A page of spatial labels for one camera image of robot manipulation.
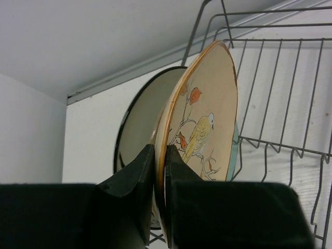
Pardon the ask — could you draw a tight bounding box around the beige tree pattern plate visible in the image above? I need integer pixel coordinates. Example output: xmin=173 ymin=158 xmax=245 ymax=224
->
xmin=113 ymin=66 xmax=189 ymax=230

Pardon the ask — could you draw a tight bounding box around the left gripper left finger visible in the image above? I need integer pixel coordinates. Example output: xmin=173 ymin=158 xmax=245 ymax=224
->
xmin=1 ymin=144 xmax=155 ymax=248

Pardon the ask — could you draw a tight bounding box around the tan bird plate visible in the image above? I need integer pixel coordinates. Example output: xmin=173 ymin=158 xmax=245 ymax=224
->
xmin=155 ymin=40 xmax=238 ymax=232

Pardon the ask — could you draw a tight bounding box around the light blue flower plate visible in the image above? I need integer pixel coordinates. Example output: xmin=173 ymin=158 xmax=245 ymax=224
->
xmin=226 ymin=122 xmax=239 ymax=181

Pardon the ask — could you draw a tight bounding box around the black wire dish rack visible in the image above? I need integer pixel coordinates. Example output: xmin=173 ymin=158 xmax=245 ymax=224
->
xmin=149 ymin=0 xmax=332 ymax=249

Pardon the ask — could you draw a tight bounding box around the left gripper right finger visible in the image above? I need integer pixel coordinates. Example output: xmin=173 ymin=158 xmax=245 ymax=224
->
xmin=165 ymin=145 xmax=315 ymax=248

